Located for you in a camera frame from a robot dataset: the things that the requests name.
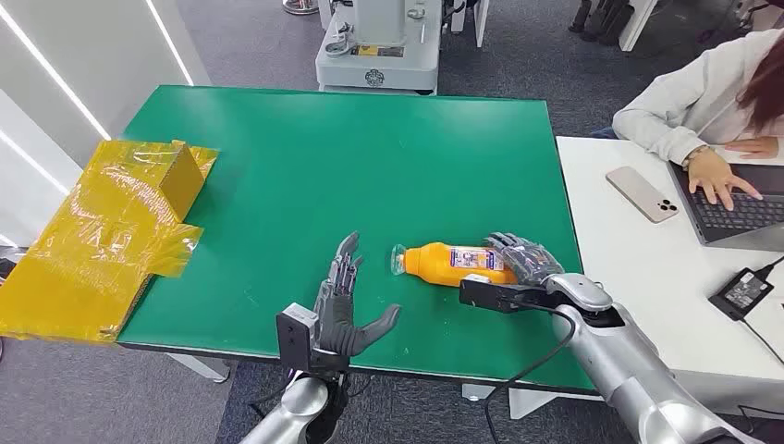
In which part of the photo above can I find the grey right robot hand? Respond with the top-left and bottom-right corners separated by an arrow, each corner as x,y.
486,231 -> 566,288

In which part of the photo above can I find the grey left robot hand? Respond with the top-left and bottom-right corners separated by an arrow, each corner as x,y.
311,230 -> 403,360

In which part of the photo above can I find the orange plastic bottle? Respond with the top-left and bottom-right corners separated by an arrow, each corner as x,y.
390,241 -> 520,288

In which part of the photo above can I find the white desk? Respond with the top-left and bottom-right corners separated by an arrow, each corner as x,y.
555,135 -> 784,419

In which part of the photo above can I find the beige smartphone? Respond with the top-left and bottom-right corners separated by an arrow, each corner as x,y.
606,166 -> 680,224

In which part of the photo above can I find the green table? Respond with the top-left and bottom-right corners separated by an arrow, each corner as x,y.
116,84 -> 598,421

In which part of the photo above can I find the person's right hand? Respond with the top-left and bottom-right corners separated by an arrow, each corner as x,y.
687,146 -> 765,212

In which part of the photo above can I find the person's hand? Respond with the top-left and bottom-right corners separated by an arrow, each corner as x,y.
723,135 -> 780,160
687,146 -> 765,212

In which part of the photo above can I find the grey laptop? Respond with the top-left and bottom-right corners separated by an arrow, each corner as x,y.
667,160 -> 784,253

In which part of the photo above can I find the black power adapter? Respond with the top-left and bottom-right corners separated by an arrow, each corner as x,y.
708,267 -> 776,322

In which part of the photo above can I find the person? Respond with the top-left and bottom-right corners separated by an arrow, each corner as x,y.
592,27 -> 784,212

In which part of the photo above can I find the yellow taped cardboard box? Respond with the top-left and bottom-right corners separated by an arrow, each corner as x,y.
0,139 -> 220,344

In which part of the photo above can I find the white machine base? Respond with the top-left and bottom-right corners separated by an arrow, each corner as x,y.
314,0 -> 444,96

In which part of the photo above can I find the white slanted board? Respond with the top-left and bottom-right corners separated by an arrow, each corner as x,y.
449,0 -> 491,49

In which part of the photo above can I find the person's left hand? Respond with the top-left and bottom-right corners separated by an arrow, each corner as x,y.
723,135 -> 780,160

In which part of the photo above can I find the white furniture panel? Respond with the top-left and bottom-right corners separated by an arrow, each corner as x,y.
618,0 -> 661,53

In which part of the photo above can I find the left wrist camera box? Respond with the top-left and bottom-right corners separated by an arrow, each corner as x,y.
276,302 -> 321,373

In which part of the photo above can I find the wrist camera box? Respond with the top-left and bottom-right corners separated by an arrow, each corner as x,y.
459,274 -> 553,315
276,302 -> 321,373

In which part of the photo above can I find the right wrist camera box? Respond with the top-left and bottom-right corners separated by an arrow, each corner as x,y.
459,274 -> 553,315

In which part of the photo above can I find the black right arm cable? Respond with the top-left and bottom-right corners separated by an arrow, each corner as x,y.
484,300 -> 578,444

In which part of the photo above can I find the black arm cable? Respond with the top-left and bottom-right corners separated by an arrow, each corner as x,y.
484,300 -> 578,444
247,370 -> 374,424

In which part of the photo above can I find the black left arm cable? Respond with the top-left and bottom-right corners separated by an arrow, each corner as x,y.
247,370 -> 374,424

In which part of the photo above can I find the person's wrist bracelet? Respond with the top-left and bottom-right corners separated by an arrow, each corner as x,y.
681,144 -> 713,171

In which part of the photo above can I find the black floor cable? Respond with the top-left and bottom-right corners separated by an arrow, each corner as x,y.
736,404 -> 784,438

